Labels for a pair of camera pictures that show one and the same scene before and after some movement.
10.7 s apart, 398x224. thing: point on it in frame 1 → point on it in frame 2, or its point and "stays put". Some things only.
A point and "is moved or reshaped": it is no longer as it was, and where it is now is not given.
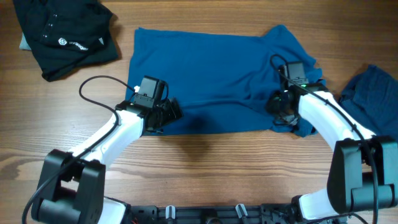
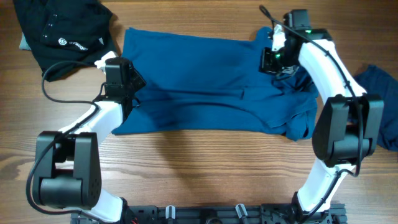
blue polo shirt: (222, 82) is moved or reshaped
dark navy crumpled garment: (371, 98) stays put
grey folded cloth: (23, 44) stays put
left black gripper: (172, 111) → (138, 82)
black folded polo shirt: (63, 35) stays put
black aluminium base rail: (222, 214) stays put
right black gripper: (271, 107) → (267, 66)
